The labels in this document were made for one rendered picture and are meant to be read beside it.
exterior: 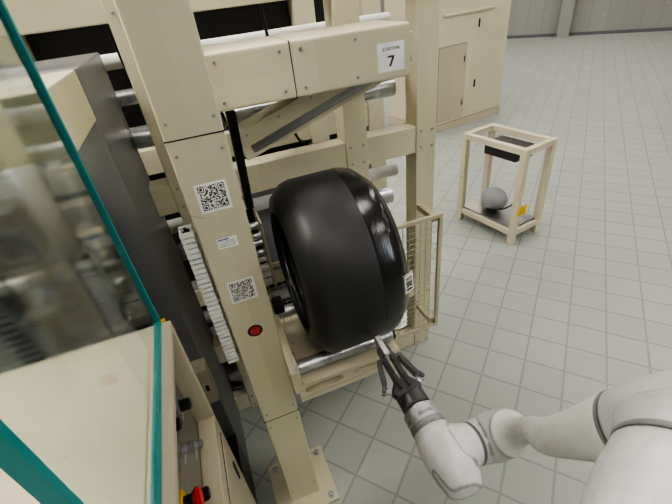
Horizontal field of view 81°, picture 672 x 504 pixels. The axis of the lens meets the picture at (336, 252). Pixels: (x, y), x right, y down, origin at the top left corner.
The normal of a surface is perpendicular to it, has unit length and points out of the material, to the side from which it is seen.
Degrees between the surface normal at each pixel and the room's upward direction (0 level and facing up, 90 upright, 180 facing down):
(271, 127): 90
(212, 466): 0
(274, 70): 90
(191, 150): 90
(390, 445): 0
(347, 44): 90
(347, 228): 41
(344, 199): 23
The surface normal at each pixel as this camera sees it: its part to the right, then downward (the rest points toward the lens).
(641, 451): -0.56, -0.82
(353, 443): -0.11, -0.82
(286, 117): 0.36, 0.49
